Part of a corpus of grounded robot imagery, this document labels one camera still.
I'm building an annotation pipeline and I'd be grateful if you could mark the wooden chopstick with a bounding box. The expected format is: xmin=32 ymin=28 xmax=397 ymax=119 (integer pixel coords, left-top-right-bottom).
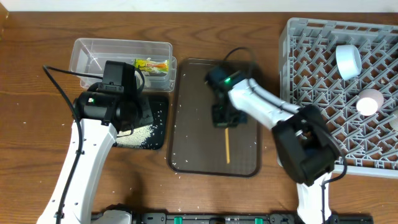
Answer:
xmin=224 ymin=128 xmax=230 ymax=164

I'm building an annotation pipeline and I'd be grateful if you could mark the yellow snack wrapper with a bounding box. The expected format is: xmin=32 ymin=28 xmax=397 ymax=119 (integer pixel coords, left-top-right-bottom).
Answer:
xmin=134 ymin=58 xmax=169 ymax=73

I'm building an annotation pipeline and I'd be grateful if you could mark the light blue bowl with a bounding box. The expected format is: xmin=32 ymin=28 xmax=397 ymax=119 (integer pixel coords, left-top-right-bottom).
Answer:
xmin=335 ymin=45 xmax=362 ymax=80

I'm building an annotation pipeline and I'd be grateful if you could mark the white cup pink inside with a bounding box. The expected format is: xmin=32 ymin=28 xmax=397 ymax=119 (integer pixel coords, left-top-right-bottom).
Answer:
xmin=356 ymin=89 xmax=384 ymax=116

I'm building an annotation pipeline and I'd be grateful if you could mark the white cup green inside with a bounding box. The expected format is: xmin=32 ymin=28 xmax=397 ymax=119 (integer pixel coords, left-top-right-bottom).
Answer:
xmin=389 ymin=110 xmax=398 ymax=131

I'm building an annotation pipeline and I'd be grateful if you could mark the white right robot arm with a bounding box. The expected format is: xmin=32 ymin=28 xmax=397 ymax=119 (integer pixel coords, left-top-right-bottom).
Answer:
xmin=205 ymin=66 xmax=340 ymax=223

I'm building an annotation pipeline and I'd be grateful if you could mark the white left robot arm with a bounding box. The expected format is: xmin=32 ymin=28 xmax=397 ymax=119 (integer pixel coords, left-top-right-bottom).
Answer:
xmin=37 ymin=60 xmax=153 ymax=223

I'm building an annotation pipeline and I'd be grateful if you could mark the grey dishwasher rack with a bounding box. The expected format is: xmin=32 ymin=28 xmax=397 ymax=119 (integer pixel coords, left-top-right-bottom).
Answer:
xmin=279 ymin=17 xmax=397 ymax=179

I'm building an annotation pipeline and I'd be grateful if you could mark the brown serving tray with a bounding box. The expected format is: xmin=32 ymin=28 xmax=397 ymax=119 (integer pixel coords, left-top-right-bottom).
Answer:
xmin=167 ymin=58 xmax=262 ymax=177

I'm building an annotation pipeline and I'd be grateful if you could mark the pile of white rice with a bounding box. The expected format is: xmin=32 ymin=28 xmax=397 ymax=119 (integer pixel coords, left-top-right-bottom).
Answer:
xmin=116 ymin=125 xmax=155 ymax=148

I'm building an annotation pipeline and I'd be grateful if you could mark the clear plastic bin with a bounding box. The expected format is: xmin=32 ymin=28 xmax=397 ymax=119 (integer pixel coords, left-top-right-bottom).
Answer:
xmin=69 ymin=38 xmax=177 ymax=92

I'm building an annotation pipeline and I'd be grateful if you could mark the black tray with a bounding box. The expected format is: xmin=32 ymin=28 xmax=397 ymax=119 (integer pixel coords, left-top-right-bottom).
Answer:
xmin=114 ymin=95 xmax=169 ymax=150

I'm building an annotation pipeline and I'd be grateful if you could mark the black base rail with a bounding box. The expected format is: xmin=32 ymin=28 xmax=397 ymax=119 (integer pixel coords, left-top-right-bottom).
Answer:
xmin=93 ymin=203 xmax=374 ymax=224

